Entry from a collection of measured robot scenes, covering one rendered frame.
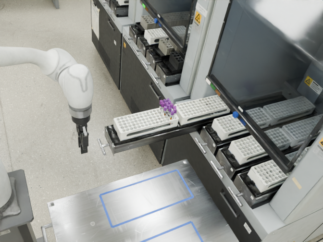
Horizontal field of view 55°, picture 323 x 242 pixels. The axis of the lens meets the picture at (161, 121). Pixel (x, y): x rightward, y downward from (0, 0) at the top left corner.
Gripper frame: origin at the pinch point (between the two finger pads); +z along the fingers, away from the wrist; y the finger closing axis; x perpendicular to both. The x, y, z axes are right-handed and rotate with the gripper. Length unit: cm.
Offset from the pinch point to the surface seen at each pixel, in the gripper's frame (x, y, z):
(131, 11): -67, 112, -3
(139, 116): -27.8, 2.2, -7.3
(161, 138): -36.2, -6.7, 1.2
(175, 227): -20, -51, -3
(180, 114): -47.4, -1.9, -7.3
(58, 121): -3, 96, 79
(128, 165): -41, 36, 79
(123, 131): -17.2, -4.2, -7.0
